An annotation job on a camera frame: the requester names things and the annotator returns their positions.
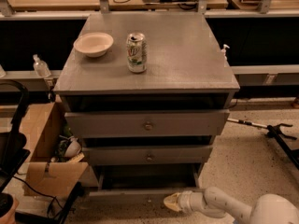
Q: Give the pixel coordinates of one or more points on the green white soda can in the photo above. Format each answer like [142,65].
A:
[136,46]

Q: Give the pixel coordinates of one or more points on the black cart frame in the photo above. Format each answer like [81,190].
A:
[12,156]

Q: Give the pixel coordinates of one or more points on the white bowl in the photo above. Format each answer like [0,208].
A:
[93,45]

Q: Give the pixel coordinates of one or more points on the grey bottom drawer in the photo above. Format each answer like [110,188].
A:
[144,183]

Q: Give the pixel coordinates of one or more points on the grey middle drawer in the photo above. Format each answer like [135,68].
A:
[146,155]

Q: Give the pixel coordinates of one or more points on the brown cardboard box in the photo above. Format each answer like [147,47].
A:
[42,126]

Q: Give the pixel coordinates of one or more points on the grey top drawer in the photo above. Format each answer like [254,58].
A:
[146,124]

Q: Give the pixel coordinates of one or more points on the black metal stand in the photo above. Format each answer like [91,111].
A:
[276,133]

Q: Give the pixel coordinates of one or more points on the white pump bottle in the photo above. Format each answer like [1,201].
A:
[224,50]

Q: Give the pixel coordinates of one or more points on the clear sanitizer bottle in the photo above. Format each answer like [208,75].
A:
[41,67]

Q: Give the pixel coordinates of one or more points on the white cup in box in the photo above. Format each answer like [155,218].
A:
[73,148]

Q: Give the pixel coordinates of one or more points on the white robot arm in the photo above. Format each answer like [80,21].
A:
[213,202]

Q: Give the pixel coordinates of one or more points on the grey wooden drawer cabinet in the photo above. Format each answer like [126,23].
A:
[186,71]

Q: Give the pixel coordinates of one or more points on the grey drawer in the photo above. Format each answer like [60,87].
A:
[146,155]
[144,183]
[146,124]

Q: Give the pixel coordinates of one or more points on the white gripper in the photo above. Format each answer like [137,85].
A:
[186,201]

